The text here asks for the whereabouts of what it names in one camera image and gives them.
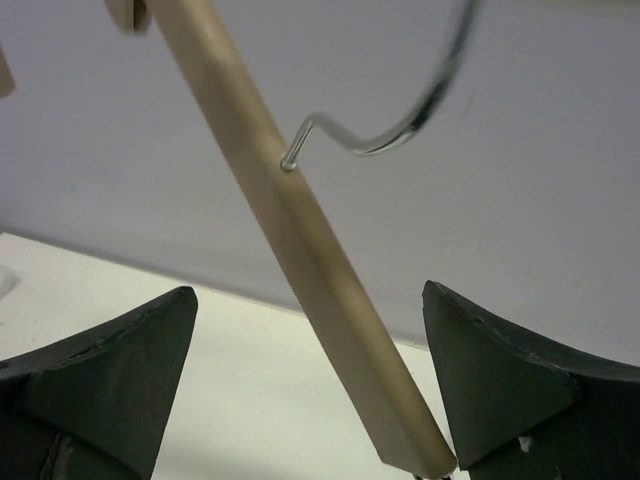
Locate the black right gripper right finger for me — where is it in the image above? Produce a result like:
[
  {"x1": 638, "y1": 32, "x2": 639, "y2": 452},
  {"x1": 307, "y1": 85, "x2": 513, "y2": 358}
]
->
[{"x1": 423, "y1": 281, "x2": 639, "y2": 480}]

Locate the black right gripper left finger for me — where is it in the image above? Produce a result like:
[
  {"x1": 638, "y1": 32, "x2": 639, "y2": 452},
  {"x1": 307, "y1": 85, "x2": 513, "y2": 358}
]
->
[{"x1": 1, "y1": 286, "x2": 198, "y2": 479}]

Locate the wooden clip hanger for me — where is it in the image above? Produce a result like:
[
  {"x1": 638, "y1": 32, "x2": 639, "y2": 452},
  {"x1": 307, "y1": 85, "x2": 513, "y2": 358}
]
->
[{"x1": 107, "y1": 1, "x2": 478, "y2": 479}]

